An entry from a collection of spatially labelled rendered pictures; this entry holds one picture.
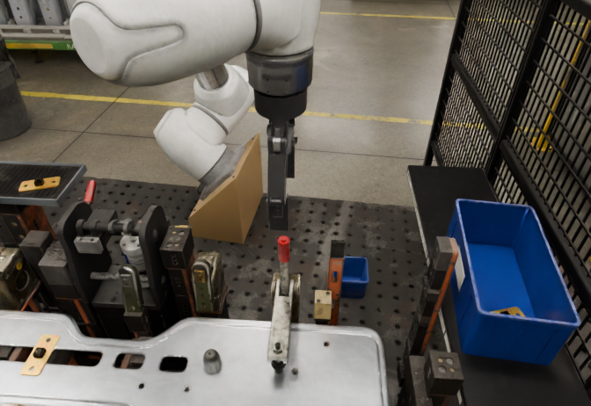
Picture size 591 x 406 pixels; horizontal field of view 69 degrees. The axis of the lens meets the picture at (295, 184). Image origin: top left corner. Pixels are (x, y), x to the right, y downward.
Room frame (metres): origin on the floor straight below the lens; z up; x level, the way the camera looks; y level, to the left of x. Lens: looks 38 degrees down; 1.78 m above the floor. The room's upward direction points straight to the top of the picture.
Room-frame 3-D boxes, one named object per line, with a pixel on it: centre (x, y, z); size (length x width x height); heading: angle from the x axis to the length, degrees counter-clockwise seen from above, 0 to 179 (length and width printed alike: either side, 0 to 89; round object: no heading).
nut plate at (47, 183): (0.78, 0.59, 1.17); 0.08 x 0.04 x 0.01; 105
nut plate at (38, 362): (0.45, 0.50, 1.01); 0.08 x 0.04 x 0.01; 176
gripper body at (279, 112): (0.55, 0.02, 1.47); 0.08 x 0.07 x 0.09; 176
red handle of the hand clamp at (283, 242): (0.55, 0.02, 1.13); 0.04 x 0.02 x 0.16; 86
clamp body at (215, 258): (0.62, 0.19, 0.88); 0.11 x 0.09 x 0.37; 176
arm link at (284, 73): (0.55, 0.02, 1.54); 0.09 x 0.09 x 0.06
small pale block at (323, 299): (0.53, -0.06, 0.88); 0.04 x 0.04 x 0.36; 86
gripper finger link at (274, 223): (0.49, 0.03, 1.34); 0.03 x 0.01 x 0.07; 86
